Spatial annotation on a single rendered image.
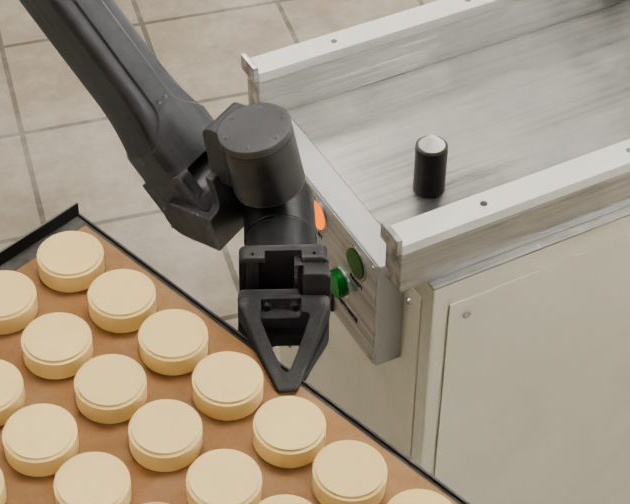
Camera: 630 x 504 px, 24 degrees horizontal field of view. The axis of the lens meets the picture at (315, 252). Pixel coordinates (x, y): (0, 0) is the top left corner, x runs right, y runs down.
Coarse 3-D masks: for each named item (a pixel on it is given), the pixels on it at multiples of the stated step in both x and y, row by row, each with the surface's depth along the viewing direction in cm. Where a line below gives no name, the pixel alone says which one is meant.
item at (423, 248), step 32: (576, 160) 138; (608, 160) 138; (512, 192) 135; (544, 192) 135; (576, 192) 137; (608, 192) 140; (384, 224) 131; (416, 224) 132; (448, 224) 132; (480, 224) 133; (512, 224) 135; (544, 224) 138; (576, 224) 140; (416, 256) 132; (448, 256) 134; (480, 256) 136
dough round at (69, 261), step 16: (48, 240) 110; (64, 240) 110; (80, 240) 110; (96, 240) 110; (48, 256) 109; (64, 256) 109; (80, 256) 109; (96, 256) 109; (48, 272) 108; (64, 272) 108; (80, 272) 108; (96, 272) 109; (64, 288) 108; (80, 288) 109
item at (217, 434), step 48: (48, 288) 109; (0, 336) 106; (96, 336) 106; (48, 384) 103; (0, 432) 100; (96, 432) 100; (240, 432) 101; (336, 432) 101; (48, 480) 97; (144, 480) 97; (288, 480) 98
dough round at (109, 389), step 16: (80, 368) 102; (96, 368) 101; (112, 368) 101; (128, 368) 102; (80, 384) 100; (96, 384) 100; (112, 384) 100; (128, 384) 101; (144, 384) 101; (80, 400) 100; (96, 400) 99; (112, 400) 99; (128, 400) 100; (144, 400) 101; (96, 416) 100; (112, 416) 100; (128, 416) 100
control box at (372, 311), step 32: (320, 160) 148; (320, 192) 144; (352, 192) 144; (352, 224) 141; (384, 256) 138; (352, 288) 144; (384, 288) 139; (352, 320) 147; (384, 320) 142; (384, 352) 145
